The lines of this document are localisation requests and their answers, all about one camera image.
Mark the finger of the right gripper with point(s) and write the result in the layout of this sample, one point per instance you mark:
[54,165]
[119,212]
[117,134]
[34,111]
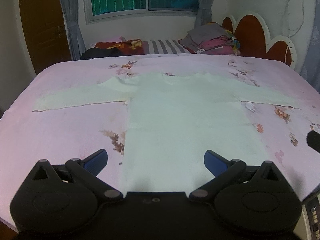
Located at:
[313,140]

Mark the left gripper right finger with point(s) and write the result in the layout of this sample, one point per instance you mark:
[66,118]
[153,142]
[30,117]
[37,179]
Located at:
[225,172]

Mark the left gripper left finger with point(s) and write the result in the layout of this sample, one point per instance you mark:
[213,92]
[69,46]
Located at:
[85,172]

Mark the pale green long-sleeve shirt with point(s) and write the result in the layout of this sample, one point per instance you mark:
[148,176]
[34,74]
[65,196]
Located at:
[172,121]

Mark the stack of folded clothes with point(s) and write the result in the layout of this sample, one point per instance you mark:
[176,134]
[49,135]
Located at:
[211,39]

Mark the pink floral bed sheet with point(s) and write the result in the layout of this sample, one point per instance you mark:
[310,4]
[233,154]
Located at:
[61,134]

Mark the grey patterned side curtain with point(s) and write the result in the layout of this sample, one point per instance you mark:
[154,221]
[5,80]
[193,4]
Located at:
[311,68]

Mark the white device with buttons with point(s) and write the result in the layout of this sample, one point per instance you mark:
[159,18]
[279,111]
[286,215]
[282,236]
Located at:
[310,213]

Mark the black cloth item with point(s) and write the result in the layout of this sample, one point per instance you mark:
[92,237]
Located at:
[94,53]

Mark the red heart-shaped headboard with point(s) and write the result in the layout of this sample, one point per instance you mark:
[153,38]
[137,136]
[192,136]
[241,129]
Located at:
[255,39]

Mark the grey striped pillow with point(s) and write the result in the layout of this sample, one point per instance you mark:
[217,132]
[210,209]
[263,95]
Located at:
[163,47]

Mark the brown wooden door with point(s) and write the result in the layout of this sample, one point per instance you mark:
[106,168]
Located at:
[44,32]

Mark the grey left curtain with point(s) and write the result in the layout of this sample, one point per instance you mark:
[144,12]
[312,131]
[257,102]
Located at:
[70,9]

